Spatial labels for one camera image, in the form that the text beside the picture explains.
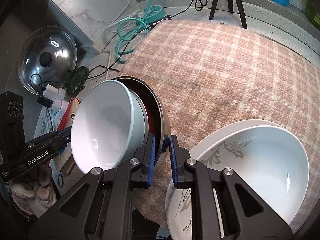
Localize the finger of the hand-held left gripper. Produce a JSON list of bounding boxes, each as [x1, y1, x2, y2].
[[25, 126, 73, 153]]

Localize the large steel bowl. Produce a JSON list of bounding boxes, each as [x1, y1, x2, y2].
[[112, 76, 172, 173]]

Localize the pink plaid cloth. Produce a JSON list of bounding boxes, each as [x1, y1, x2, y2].
[[117, 19, 320, 233]]

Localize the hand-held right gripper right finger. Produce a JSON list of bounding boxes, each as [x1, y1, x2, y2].
[[169, 134, 293, 240]]

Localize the white plate grey leaf print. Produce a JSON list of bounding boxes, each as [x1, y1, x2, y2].
[[164, 119, 283, 240]]

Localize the teal cable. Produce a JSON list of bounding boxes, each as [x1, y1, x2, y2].
[[114, 0, 160, 64]]

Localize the small red steel bowl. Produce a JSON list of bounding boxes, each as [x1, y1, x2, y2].
[[114, 79, 162, 140]]

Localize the black cable with inline remote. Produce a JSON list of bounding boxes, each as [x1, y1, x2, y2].
[[30, 0, 208, 100]]

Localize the black tripod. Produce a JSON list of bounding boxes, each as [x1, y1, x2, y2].
[[209, 0, 248, 30]]

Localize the white charger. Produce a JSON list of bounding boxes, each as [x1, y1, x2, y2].
[[44, 84, 66, 110]]

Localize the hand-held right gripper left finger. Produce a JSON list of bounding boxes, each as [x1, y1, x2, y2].
[[29, 133, 157, 240]]

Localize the pale blue ceramic bowl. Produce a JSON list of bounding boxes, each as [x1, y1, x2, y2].
[[70, 80, 148, 175]]

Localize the green dish soap bottle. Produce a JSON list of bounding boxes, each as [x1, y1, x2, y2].
[[304, 0, 320, 28]]

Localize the red paper packet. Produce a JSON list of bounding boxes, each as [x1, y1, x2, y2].
[[54, 97, 80, 173]]

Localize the glass pot lid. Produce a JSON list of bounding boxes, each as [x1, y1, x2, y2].
[[18, 25, 78, 95]]

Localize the white cable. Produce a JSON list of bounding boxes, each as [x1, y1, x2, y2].
[[102, 0, 140, 33]]

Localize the white bowl grey leaf print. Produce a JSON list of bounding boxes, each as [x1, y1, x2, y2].
[[195, 125, 310, 227]]

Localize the person's left hand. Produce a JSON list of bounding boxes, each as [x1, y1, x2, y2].
[[10, 166, 58, 218]]

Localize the dark clip-on device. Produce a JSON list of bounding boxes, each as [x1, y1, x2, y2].
[[62, 66, 90, 97]]

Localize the teal round power strip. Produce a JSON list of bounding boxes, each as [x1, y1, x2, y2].
[[143, 4, 166, 20]]

